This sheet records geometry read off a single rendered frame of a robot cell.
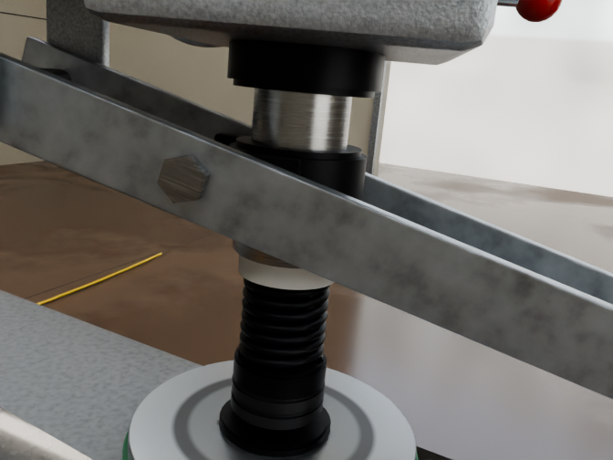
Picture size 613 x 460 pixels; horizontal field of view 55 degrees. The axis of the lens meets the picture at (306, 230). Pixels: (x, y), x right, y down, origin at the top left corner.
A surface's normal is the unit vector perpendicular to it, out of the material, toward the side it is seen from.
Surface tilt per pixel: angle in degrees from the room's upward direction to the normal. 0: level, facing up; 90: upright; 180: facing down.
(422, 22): 112
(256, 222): 90
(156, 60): 90
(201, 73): 90
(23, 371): 0
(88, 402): 0
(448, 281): 90
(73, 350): 0
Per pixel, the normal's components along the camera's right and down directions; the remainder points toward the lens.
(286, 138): -0.25, 0.22
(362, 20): -0.17, 0.58
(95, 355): 0.09, -0.96
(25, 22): 0.90, 0.18
